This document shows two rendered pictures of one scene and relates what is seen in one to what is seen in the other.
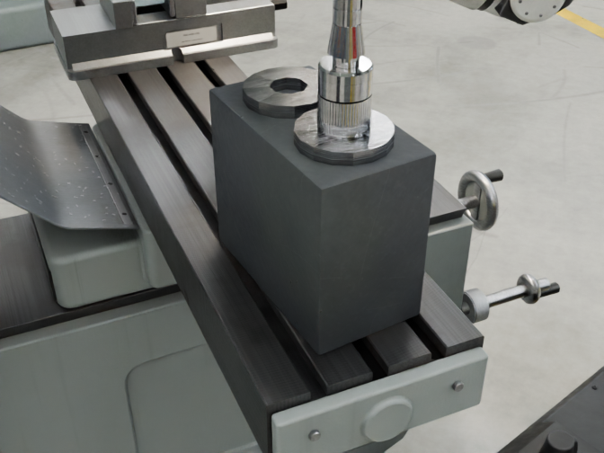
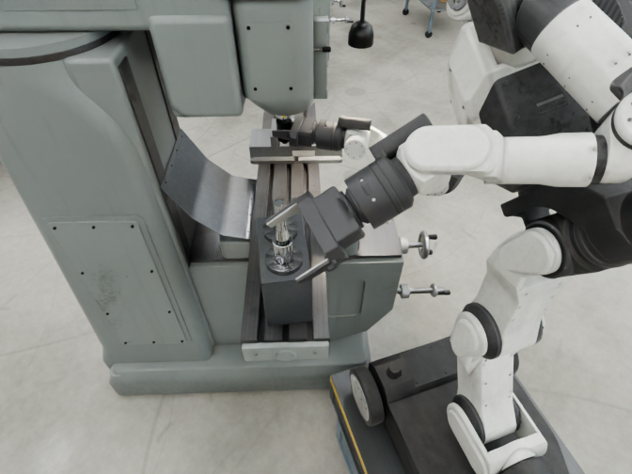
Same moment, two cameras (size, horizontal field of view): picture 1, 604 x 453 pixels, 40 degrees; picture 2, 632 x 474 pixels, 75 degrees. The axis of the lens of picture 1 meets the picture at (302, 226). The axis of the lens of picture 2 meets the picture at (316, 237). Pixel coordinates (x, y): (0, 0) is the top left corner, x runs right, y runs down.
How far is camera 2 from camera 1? 0.54 m
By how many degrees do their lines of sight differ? 20
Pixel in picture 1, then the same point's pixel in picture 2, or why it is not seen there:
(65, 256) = (224, 242)
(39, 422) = (213, 292)
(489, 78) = not seen: hidden behind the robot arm
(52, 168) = (230, 203)
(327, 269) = (267, 304)
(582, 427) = (415, 363)
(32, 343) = (211, 267)
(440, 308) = (322, 321)
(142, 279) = not seen: hidden behind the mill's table
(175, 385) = not seen: hidden behind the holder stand
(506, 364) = (447, 305)
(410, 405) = (294, 354)
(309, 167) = (263, 271)
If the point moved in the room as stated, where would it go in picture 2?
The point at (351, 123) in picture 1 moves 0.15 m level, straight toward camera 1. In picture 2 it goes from (281, 260) to (246, 309)
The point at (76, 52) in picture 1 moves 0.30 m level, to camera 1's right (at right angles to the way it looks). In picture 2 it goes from (254, 152) to (329, 171)
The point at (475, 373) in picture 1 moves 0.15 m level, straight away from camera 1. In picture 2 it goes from (323, 350) to (355, 310)
